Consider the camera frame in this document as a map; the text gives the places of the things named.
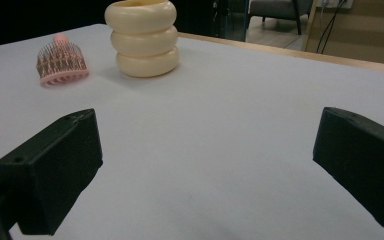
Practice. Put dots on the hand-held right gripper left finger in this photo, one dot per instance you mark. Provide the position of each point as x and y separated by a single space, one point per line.
53 170

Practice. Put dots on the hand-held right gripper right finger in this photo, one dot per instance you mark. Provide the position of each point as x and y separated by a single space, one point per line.
363 163

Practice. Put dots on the grey armchair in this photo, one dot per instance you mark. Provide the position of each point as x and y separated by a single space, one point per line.
278 11

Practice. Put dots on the wooden panel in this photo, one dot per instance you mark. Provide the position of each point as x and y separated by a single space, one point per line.
363 31

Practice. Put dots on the cream ringed holder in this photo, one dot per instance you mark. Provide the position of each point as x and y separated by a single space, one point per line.
144 38

